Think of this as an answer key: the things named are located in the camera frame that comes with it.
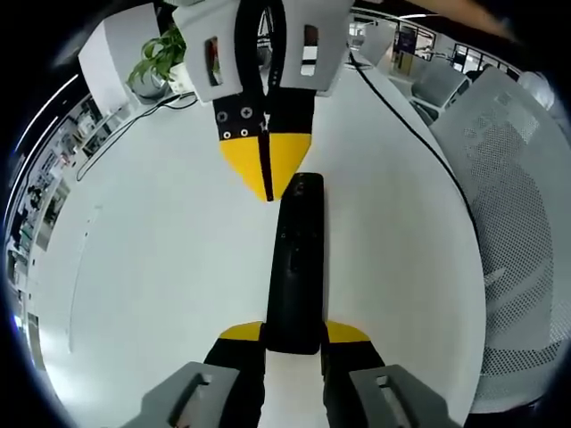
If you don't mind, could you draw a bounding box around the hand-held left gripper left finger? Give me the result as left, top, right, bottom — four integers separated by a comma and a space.
120, 320, 269, 428

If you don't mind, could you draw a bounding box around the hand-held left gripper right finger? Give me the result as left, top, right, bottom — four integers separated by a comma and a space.
319, 319, 463, 428

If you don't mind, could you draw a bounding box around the black remote control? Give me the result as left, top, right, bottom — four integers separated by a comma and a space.
266, 171, 330, 357

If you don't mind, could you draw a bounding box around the white plant pot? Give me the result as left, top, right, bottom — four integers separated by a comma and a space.
170, 62, 197, 94

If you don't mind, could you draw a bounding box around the green potted plant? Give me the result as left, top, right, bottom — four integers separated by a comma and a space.
127, 25, 188, 97

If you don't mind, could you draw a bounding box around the white square pillar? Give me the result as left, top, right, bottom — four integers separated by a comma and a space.
78, 9, 157, 118

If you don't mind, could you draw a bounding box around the grey office chair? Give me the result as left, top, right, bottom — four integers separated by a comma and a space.
409, 57, 469, 124

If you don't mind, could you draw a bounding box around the white mesh office chair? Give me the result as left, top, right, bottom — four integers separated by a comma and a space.
427, 66, 571, 405

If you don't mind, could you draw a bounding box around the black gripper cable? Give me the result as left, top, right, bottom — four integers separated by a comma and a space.
347, 48, 483, 259

